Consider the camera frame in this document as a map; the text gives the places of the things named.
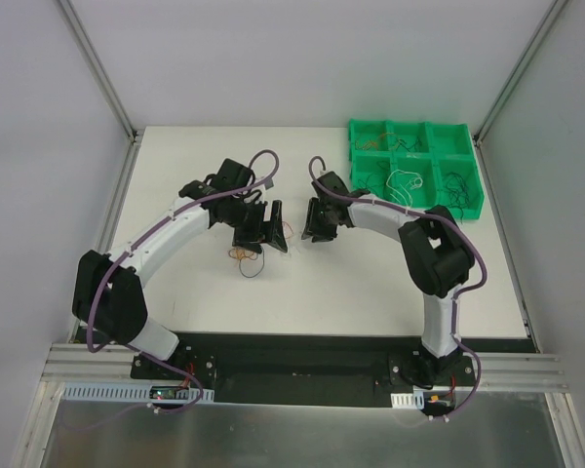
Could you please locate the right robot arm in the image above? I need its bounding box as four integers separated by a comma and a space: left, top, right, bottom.
302, 172, 475, 389

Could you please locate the green compartment bin tray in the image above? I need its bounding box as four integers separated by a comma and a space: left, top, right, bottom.
348, 119, 485, 222

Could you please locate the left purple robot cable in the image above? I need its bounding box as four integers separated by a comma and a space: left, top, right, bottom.
58, 148, 280, 430

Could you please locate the black wire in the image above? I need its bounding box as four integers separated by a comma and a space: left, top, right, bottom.
353, 160, 391, 204

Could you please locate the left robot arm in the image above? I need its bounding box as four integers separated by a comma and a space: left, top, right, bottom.
72, 159, 288, 379

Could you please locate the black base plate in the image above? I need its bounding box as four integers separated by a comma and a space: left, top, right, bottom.
130, 332, 476, 408

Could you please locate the white cable duct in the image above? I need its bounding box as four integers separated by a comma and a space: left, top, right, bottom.
63, 382, 215, 405
390, 389, 425, 410

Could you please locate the white wire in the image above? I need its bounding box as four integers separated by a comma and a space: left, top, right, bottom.
384, 169, 424, 207

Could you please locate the coloured wire bundle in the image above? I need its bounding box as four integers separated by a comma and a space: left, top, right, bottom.
227, 221, 296, 280

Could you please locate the orange wire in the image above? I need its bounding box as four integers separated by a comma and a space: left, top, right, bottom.
353, 134, 396, 151

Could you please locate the left white cable duct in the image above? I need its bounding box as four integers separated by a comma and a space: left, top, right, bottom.
63, 382, 215, 405

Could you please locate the right white cable duct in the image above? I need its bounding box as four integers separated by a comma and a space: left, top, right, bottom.
390, 389, 425, 410

